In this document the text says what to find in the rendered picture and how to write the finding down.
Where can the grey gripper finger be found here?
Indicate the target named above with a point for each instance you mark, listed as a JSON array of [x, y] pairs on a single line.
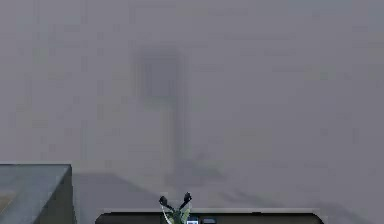
[[186, 199], [164, 202]]

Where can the green houseplant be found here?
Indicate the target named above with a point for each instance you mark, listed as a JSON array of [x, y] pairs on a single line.
[[177, 217]]

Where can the grey cupboard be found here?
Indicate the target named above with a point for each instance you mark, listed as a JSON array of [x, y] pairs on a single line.
[[33, 193]]

